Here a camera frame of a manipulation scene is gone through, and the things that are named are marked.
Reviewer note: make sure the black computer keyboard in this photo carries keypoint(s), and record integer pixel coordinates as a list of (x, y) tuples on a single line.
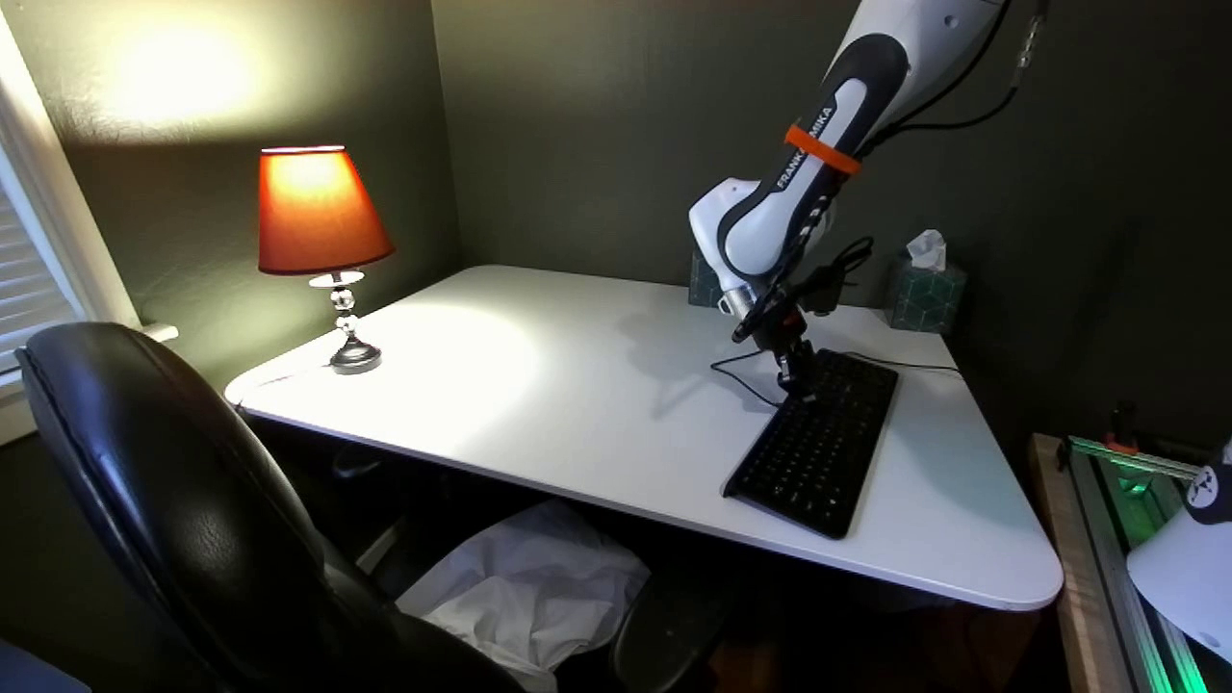
[(813, 444)]

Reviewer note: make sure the crumpled white plastic bag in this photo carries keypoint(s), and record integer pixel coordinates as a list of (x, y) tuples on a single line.
[(525, 590)]

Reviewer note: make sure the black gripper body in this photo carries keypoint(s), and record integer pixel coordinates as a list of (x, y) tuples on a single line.
[(779, 317)]

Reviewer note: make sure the black leather office chair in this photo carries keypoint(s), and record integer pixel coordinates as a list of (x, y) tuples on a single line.
[(195, 515)]

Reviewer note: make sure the white window blind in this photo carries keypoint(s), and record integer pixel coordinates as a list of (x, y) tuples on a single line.
[(25, 281)]

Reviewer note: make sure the orange shade table lamp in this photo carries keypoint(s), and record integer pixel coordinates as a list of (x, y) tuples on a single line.
[(321, 213)]

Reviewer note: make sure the black cap with logo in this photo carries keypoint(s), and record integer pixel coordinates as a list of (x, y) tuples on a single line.
[(1209, 485)]

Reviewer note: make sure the wooden frame with green light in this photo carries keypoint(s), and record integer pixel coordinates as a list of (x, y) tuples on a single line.
[(1091, 563)]

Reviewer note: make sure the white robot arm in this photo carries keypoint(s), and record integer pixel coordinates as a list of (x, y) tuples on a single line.
[(820, 140)]

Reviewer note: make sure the green tissue box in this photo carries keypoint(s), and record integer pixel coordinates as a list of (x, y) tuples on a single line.
[(926, 294)]

